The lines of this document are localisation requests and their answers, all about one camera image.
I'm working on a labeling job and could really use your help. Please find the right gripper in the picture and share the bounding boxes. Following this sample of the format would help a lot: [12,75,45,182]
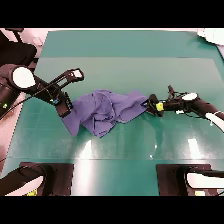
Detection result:
[145,93,165,117]

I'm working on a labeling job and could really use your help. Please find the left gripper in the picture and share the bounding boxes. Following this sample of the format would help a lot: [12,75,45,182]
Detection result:
[54,92,74,119]

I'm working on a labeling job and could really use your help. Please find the purple shirt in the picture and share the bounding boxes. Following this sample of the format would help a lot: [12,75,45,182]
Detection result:
[61,88,150,139]

